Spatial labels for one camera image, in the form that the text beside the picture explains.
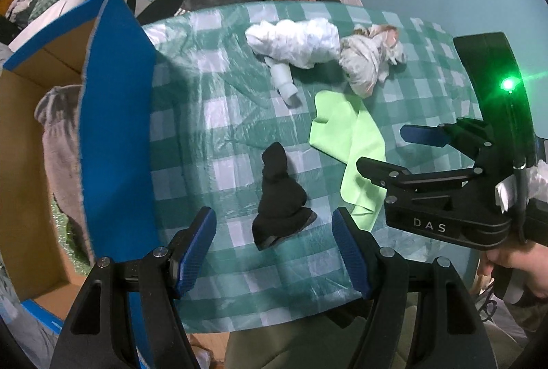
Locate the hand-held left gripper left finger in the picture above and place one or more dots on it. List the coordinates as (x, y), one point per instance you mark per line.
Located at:
(195, 249)

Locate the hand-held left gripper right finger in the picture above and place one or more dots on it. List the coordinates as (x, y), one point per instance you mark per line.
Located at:
(349, 253)

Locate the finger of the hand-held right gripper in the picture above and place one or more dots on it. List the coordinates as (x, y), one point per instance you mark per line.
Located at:
(424, 135)
(398, 174)

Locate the lime green cloth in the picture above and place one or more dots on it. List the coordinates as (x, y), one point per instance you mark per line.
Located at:
(364, 146)

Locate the black sock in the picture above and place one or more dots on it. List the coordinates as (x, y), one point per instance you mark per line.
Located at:
(278, 202)

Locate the patterned knotted cloth bundle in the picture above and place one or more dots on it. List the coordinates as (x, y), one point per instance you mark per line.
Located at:
(364, 61)

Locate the green knitted dishcloth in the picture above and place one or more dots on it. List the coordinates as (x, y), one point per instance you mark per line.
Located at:
(60, 242)

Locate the small white sock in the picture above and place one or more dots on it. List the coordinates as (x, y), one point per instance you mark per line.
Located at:
(284, 80)

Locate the cardboard box with blue rim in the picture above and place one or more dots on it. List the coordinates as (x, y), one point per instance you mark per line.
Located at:
(115, 116)

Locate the white cloth bundle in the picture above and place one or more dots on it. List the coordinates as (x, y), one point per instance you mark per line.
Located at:
(299, 39)

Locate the large grey-brown sock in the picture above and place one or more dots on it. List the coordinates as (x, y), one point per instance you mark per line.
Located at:
(60, 155)

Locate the person's right hand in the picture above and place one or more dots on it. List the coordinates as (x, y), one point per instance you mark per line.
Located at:
(535, 266)

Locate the person's olive trousers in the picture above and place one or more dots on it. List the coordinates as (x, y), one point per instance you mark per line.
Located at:
(299, 347)

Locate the bed with grey sheet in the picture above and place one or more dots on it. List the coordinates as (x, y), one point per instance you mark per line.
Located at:
(47, 16)

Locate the grey clothes pile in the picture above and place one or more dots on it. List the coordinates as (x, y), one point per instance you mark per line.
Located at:
(21, 3)

